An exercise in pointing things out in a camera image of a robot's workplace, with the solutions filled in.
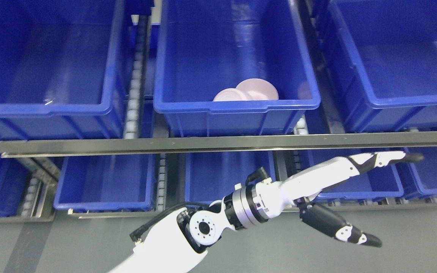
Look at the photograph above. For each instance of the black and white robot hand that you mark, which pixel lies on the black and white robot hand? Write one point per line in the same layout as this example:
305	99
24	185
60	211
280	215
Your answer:
302	188

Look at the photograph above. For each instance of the pink bowl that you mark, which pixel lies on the pink bowl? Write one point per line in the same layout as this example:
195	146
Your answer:
259	89
232	94

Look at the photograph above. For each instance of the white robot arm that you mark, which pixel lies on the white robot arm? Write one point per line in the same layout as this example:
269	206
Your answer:
178	238

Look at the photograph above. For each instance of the blue bin lower middle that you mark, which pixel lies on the blue bin lower middle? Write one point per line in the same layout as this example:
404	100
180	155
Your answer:
211	176

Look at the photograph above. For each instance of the steel shelf rack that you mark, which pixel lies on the steel shelf rack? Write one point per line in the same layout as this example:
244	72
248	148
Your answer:
91	147

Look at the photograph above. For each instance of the blue bin upper middle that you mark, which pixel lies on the blue bin upper middle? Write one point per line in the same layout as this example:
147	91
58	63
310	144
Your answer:
62	67

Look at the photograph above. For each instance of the blue bin lower right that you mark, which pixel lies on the blue bin lower right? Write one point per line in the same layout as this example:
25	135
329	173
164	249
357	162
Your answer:
374	185

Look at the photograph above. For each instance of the blue storage bin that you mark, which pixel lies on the blue storage bin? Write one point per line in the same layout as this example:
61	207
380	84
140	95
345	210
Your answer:
206	46

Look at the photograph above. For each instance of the blue bin upper right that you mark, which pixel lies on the blue bin upper right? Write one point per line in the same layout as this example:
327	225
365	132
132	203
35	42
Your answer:
382	58

